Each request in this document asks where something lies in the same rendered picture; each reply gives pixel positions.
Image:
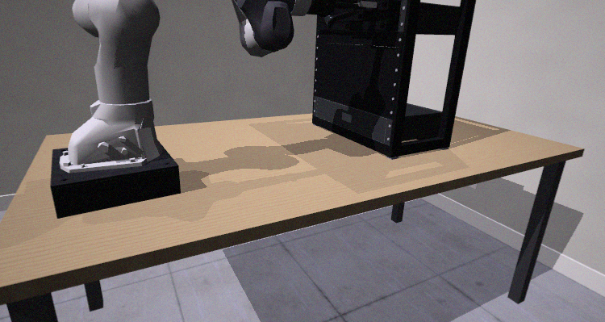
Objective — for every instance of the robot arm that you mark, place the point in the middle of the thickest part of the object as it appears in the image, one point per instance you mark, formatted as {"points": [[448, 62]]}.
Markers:
{"points": [[121, 132]]}

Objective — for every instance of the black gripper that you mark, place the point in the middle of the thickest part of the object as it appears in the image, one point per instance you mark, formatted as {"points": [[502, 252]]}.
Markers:
{"points": [[324, 7]]}

